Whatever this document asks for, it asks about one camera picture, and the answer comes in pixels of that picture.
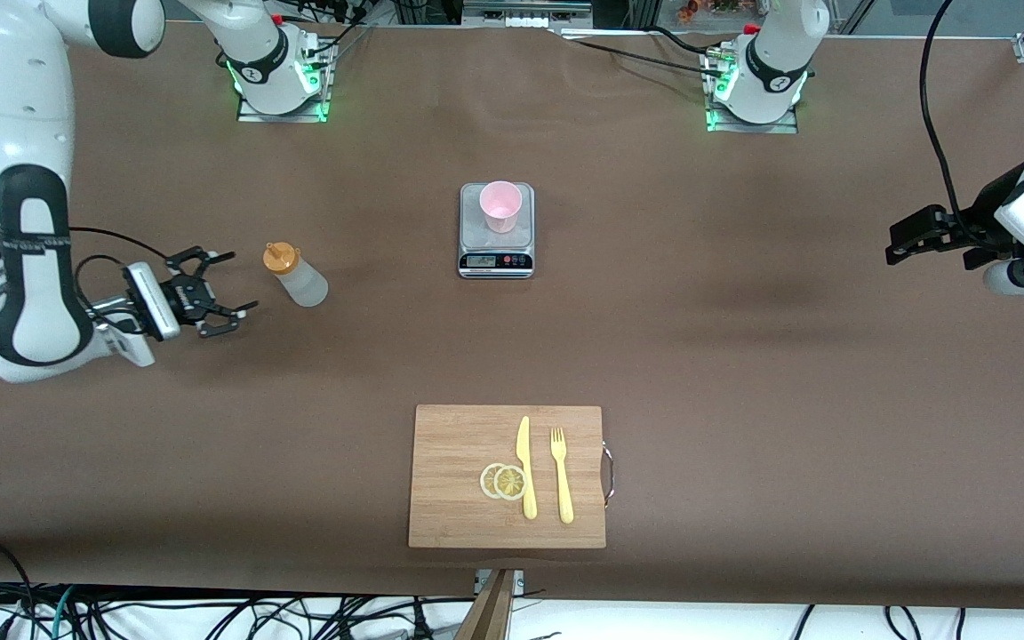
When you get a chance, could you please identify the teal floor cable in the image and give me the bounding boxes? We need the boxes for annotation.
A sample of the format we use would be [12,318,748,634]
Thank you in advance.
[50,585,77,640]

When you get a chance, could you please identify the grey power strip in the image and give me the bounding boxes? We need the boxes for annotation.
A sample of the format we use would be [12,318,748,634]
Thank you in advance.
[461,0,593,30]

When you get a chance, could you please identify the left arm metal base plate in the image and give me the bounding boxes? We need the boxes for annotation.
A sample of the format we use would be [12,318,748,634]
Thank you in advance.
[706,49,800,134]

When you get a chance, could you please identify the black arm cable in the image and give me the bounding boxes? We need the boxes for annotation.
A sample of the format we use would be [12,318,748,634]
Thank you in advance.
[0,227,175,356]
[918,0,993,252]

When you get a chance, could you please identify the wooden post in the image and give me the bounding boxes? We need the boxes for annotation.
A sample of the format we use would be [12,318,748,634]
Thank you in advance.
[454,569,517,640]

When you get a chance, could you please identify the small metal bracket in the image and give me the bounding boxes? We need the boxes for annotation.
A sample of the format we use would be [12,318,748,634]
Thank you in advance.
[475,569,526,596]

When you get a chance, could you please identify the wooden cutting board metal handle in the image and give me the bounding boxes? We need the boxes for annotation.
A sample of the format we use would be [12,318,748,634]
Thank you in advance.
[407,404,616,550]

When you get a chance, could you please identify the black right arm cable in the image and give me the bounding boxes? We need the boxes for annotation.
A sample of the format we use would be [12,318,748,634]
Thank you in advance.
[0,227,175,356]

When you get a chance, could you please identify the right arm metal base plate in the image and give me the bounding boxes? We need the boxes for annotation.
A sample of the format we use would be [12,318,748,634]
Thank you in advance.
[236,40,332,124]

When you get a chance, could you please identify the clear squeeze bottle orange cap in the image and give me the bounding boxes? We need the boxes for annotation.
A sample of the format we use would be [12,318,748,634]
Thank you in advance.
[263,241,330,308]

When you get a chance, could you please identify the silver digital kitchen scale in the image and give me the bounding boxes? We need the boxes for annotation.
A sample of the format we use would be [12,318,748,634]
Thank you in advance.
[458,182,536,280]

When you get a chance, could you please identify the yellow plastic fork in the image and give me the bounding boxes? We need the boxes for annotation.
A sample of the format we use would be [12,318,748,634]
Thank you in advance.
[549,427,575,524]

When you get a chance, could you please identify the pink plastic cup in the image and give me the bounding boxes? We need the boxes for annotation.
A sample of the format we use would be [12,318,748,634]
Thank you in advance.
[479,180,524,235]

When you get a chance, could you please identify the yellow plastic knife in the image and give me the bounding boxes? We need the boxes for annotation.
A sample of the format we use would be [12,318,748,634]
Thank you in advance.
[516,415,539,521]

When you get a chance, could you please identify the black cable across table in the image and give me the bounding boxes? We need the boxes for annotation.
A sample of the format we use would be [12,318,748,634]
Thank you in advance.
[556,27,726,79]

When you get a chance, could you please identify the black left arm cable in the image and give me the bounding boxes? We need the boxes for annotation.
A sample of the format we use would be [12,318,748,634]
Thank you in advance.
[918,0,993,252]

